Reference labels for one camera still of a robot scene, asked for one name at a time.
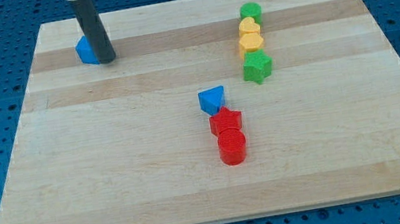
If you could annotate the blue pentagon block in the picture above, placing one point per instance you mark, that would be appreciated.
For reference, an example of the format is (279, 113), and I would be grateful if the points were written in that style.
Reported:
(85, 52)

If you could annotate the blue triangle block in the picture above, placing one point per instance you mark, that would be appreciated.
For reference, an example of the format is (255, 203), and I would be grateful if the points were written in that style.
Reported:
(212, 100)

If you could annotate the red star block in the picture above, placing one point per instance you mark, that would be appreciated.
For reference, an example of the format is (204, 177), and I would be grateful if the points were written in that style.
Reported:
(225, 119)

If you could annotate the red cylinder block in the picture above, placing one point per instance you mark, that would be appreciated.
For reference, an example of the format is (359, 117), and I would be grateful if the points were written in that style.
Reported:
(232, 146)

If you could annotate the light wooden board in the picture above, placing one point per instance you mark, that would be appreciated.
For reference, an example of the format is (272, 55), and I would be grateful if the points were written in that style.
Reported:
(127, 142)

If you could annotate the green star block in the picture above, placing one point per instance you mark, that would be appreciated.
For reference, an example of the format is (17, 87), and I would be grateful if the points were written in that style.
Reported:
(257, 66)

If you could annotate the yellow hexagon block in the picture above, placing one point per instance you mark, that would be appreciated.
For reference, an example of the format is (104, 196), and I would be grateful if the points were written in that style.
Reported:
(250, 42)

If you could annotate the yellow heart block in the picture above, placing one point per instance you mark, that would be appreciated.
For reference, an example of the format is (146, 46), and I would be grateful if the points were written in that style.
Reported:
(248, 26)

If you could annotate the green cylinder block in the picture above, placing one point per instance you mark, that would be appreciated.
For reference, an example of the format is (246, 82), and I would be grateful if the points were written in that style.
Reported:
(253, 10)

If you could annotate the gray cylindrical pusher rod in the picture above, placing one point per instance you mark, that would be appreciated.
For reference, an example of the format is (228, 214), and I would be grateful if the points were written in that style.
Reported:
(93, 30)

